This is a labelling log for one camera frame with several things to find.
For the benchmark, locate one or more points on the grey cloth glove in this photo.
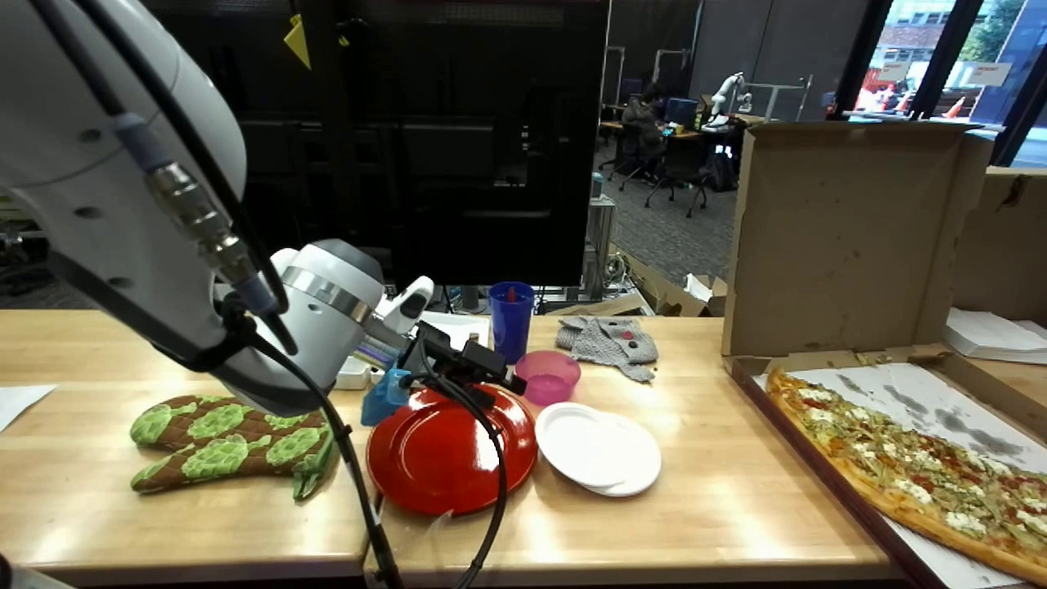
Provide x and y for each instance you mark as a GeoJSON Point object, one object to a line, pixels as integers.
{"type": "Point", "coordinates": [610, 346]}

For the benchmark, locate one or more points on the rectangular pizza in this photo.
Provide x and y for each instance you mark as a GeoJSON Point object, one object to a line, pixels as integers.
{"type": "Point", "coordinates": [928, 470]}

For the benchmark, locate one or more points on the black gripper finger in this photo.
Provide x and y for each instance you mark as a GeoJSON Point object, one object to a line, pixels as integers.
{"type": "Point", "coordinates": [504, 380]}
{"type": "Point", "coordinates": [490, 358]}

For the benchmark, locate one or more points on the large black panel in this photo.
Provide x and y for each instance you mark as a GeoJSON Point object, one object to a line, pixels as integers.
{"type": "Point", "coordinates": [458, 141]}

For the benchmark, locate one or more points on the open cardboard pizza box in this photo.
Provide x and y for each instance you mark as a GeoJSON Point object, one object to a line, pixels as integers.
{"type": "Point", "coordinates": [837, 239]}

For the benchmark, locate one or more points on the white paper sheet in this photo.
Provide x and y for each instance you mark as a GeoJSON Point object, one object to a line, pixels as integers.
{"type": "Point", "coordinates": [20, 405]}

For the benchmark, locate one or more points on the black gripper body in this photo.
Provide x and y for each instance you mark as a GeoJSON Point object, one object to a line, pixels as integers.
{"type": "Point", "coordinates": [434, 352]}

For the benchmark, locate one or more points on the red plate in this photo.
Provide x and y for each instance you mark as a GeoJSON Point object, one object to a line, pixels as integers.
{"type": "Point", "coordinates": [435, 459]}

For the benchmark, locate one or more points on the brown green oven mitt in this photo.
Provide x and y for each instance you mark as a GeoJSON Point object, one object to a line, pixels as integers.
{"type": "Point", "coordinates": [218, 447]}

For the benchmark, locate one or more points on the grey metal cylinder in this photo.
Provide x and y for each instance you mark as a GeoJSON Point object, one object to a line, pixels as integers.
{"type": "Point", "coordinates": [600, 239]}

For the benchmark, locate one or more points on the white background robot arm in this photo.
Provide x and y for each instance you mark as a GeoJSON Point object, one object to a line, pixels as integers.
{"type": "Point", "coordinates": [724, 97]}

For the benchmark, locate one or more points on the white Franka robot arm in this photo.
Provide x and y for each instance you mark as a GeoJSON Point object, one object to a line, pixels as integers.
{"type": "Point", "coordinates": [120, 176]}

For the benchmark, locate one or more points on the white flat box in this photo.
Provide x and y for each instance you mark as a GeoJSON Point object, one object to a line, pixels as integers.
{"type": "Point", "coordinates": [458, 328]}

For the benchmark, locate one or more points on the pink translucent bowl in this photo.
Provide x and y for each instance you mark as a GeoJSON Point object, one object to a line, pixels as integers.
{"type": "Point", "coordinates": [548, 377]}

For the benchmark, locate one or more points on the stack of white papers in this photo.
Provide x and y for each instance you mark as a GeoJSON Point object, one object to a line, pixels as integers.
{"type": "Point", "coordinates": [999, 331]}

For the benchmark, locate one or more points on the yellow triangle sticker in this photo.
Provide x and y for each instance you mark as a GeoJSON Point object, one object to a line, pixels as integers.
{"type": "Point", "coordinates": [297, 39]}

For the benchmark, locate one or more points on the blue plastic cup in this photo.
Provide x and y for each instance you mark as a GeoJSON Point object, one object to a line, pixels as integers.
{"type": "Point", "coordinates": [511, 322]}

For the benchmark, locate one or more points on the brown cardboard box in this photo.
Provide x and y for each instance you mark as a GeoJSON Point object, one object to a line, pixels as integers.
{"type": "Point", "coordinates": [1016, 239]}

